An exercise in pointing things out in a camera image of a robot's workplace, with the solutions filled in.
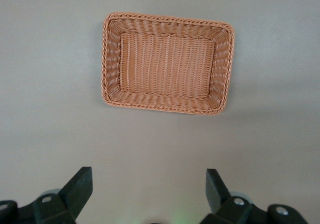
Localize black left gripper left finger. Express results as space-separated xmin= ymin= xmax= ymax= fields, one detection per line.
xmin=0 ymin=166 xmax=94 ymax=224

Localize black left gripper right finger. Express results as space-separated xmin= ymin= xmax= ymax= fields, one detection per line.
xmin=199 ymin=168 xmax=311 ymax=224

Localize brown wicker basket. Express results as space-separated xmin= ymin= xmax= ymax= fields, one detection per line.
xmin=100 ymin=12 xmax=236 ymax=115

